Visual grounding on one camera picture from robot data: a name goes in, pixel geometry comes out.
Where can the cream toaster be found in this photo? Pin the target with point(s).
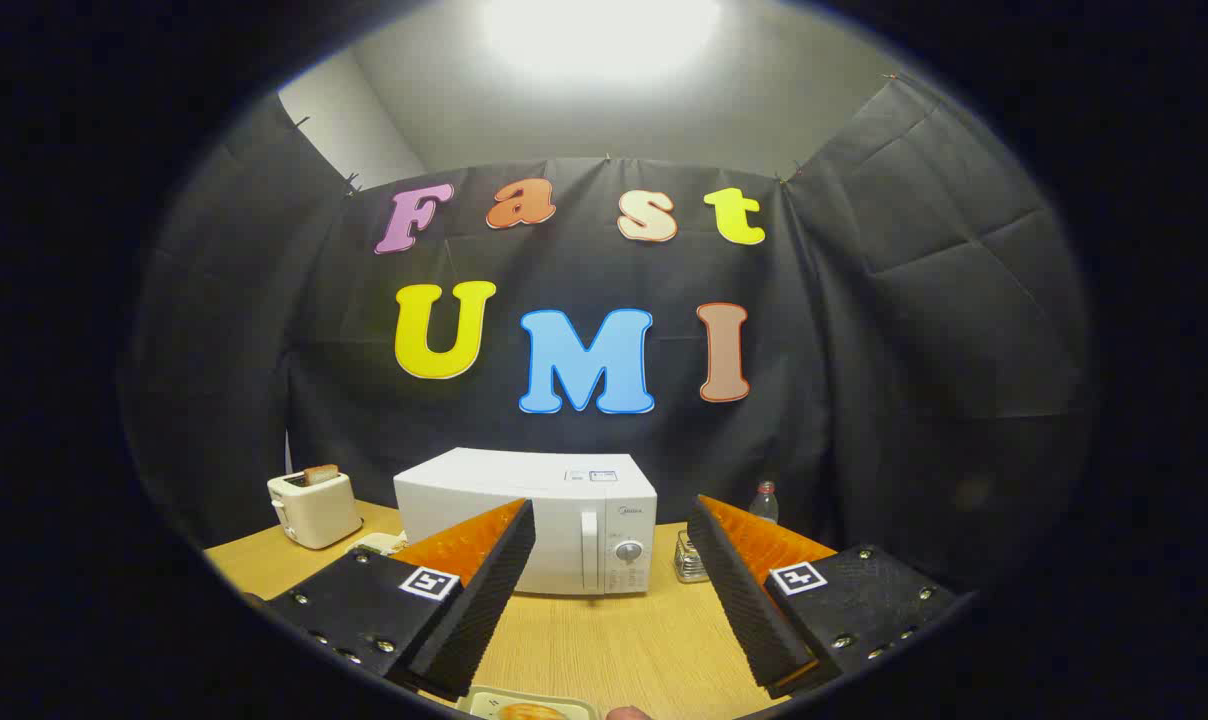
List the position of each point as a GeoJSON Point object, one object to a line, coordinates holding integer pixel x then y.
{"type": "Point", "coordinates": [319, 510]}

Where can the toast bread slice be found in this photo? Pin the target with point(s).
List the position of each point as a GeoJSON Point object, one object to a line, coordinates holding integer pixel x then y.
{"type": "Point", "coordinates": [321, 474]}

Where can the cream plate with cherry print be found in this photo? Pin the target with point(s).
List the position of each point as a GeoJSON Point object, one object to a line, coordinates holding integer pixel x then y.
{"type": "Point", "coordinates": [489, 700]}

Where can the white divided dish of beans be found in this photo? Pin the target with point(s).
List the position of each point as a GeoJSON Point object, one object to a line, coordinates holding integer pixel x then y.
{"type": "Point", "coordinates": [379, 544]}

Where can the clear bottle with red label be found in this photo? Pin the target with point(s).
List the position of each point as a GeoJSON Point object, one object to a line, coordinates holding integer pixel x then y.
{"type": "Point", "coordinates": [764, 505]}

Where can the white microwave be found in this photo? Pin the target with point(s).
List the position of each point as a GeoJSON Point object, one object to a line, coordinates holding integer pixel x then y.
{"type": "Point", "coordinates": [504, 475]}

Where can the round bread bun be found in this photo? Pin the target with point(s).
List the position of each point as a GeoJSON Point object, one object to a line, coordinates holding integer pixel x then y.
{"type": "Point", "coordinates": [534, 713]}

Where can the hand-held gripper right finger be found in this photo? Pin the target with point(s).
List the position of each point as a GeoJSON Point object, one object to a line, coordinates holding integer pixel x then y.
{"type": "Point", "coordinates": [754, 610]}

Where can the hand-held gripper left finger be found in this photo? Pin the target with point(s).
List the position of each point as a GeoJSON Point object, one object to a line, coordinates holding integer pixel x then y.
{"type": "Point", "coordinates": [484, 610]}

